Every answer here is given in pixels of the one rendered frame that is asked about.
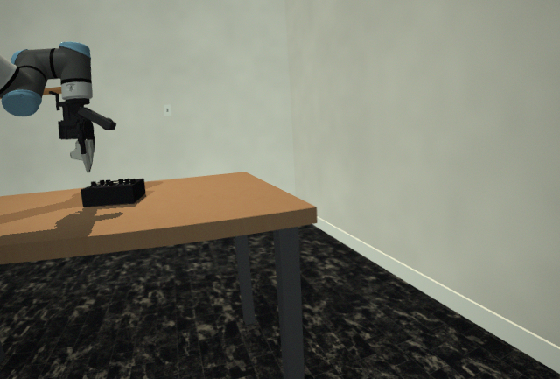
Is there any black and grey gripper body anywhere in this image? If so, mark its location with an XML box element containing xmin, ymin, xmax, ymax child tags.
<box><xmin>58</xmin><ymin>98</ymin><xmax>94</xmax><ymax>139</ymax></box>

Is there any black lighting desk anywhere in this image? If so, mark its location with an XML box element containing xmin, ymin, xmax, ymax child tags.
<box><xmin>80</xmin><ymin>179</ymin><xmax>145</xmax><ymax>207</ymax></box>

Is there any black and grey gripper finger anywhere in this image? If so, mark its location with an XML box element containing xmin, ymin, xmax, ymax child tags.
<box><xmin>70</xmin><ymin>126</ymin><xmax>91</xmax><ymax>172</ymax></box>
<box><xmin>87</xmin><ymin>135</ymin><xmax>95</xmax><ymax>172</ymax></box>

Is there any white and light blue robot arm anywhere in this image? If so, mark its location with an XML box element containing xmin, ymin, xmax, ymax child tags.
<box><xmin>0</xmin><ymin>41</ymin><xmax>116</xmax><ymax>130</ymax></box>

